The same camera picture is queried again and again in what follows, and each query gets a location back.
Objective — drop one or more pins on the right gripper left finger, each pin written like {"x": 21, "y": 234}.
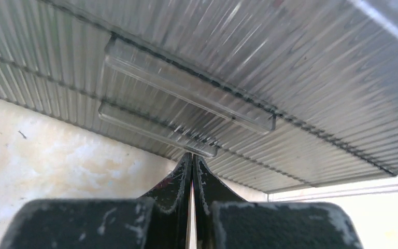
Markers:
{"x": 157, "y": 219}

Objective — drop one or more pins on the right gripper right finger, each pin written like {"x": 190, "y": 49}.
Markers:
{"x": 226, "y": 220}

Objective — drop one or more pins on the clear acrylic makeup organizer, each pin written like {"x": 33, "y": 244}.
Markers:
{"x": 277, "y": 95}

